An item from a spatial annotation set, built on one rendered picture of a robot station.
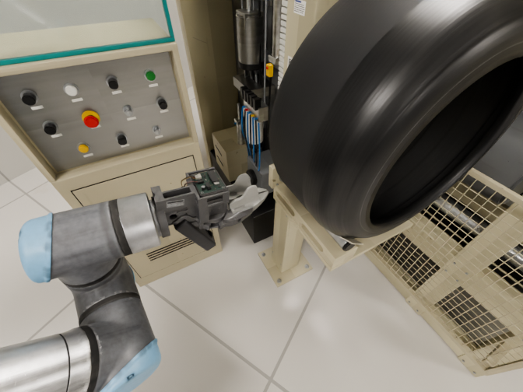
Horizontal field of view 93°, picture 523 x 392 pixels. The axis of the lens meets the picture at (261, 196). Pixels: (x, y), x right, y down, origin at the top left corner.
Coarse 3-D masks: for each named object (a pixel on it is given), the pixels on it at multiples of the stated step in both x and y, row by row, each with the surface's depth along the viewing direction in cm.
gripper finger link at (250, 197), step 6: (252, 186) 44; (246, 192) 44; (252, 192) 45; (264, 192) 50; (240, 198) 45; (246, 198) 45; (252, 198) 46; (258, 198) 47; (264, 198) 49; (234, 204) 45; (240, 204) 46; (246, 204) 46; (252, 204) 47; (258, 204) 48; (234, 210) 45; (240, 210) 45
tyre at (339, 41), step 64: (384, 0) 39; (448, 0) 34; (512, 0) 34; (320, 64) 43; (384, 64) 35; (448, 64) 33; (512, 64) 55; (320, 128) 43; (384, 128) 37; (448, 128) 74; (320, 192) 47; (384, 192) 82
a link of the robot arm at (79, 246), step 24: (48, 216) 33; (72, 216) 34; (96, 216) 34; (24, 240) 31; (48, 240) 31; (72, 240) 32; (96, 240) 34; (120, 240) 35; (24, 264) 31; (48, 264) 32; (72, 264) 33; (96, 264) 36
